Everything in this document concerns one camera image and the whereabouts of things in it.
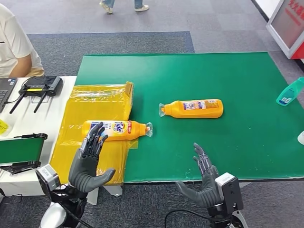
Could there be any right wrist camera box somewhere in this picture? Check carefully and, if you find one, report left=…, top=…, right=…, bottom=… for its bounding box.
left=214, top=172, right=244, bottom=217

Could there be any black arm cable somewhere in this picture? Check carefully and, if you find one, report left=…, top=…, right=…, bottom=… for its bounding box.
left=164, top=209, right=210, bottom=228
left=63, top=206, right=95, bottom=228

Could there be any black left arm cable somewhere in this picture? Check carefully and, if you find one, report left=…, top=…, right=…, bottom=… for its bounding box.
left=63, top=206, right=95, bottom=228

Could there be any grey laptop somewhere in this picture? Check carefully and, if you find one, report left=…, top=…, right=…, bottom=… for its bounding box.
left=0, top=77, right=18, bottom=113

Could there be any green table mat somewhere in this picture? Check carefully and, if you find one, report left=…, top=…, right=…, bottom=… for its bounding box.
left=75, top=52, right=304, bottom=184

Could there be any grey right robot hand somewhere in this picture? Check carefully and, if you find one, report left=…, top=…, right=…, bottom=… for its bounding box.
left=176, top=143, right=223, bottom=209

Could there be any orange detergent bottle, clear cap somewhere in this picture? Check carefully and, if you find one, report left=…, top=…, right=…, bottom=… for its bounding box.
left=158, top=98, right=224, bottom=119

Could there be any seated person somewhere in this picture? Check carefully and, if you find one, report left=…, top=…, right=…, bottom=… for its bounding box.
left=0, top=3, right=45, bottom=78

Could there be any teal plastic bottle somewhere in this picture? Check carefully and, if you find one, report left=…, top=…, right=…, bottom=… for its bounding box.
left=275, top=77, right=304, bottom=107

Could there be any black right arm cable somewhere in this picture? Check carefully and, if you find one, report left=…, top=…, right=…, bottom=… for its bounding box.
left=164, top=209, right=210, bottom=228

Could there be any yellow plastic sheet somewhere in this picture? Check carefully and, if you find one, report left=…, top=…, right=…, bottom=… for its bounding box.
left=49, top=81, right=139, bottom=186

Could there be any black remote controller with antennas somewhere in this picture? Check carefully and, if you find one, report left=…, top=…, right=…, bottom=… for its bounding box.
left=9, top=76, right=64, bottom=114

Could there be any walking person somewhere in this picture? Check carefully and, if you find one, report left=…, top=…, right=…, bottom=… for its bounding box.
left=99, top=0, right=150, bottom=14

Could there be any white side table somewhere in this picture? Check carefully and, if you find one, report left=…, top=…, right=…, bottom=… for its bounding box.
left=0, top=75, right=78, bottom=197

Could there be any orange detergent bottle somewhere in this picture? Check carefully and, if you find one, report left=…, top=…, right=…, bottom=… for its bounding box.
left=81, top=120, right=153, bottom=142
left=158, top=98, right=224, bottom=119

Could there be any small green belt conveyor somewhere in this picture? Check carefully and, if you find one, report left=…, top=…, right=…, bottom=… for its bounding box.
left=0, top=133, right=48, bottom=176

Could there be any red and white sign stand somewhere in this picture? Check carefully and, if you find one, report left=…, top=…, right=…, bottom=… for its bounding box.
left=266, top=0, right=304, bottom=60

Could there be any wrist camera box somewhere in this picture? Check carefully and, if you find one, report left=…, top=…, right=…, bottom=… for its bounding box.
left=35, top=164, right=61, bottom=201
left=214, top=172, right=244, bottom=217

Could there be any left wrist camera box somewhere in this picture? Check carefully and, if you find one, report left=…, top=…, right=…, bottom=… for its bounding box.
left=35, top=164, right=61, bottom=201

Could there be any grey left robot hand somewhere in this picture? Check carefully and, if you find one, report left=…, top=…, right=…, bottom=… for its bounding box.
left=68, top=122, right=116, bottom=193

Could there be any black floor cable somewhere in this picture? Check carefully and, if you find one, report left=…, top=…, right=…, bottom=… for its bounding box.
left=0, top=188, right=23, bottom=205

